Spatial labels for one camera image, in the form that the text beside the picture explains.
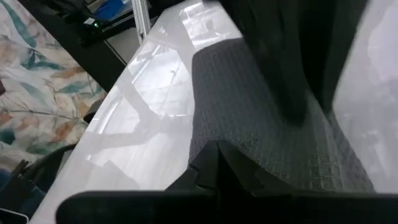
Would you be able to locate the floral patterned fabric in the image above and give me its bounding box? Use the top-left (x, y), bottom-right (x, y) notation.
top-left (0, 0), bottom-right (108, 175)

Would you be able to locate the grey waffle-weave towel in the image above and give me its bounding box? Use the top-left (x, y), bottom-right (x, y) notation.
top-left (188, 37), bottom-right (376, 194)

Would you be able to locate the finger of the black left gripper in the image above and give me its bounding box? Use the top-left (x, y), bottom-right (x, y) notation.
top-left (217, 0), bottom-right (310, 127)
top-left (320, 0), bottom-right (369, 114)

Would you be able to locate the black device with green light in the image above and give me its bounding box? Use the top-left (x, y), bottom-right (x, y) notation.
top-left (63, 11), bottom-right (137, 48)

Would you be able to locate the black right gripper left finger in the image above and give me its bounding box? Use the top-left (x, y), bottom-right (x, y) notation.
top-left (164, 139), bottom-right (221, 192)

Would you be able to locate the blue box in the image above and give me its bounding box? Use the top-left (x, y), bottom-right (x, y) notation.
top-left (91, 0), bottom-right (133, 20)

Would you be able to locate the silver aluminium post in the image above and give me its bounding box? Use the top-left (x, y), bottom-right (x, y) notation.
top-left (130, 0), bottom-right (152, 45)

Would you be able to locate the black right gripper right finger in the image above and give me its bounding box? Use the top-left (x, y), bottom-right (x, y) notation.
top-left (219, 140), bottom-right (295, 193)

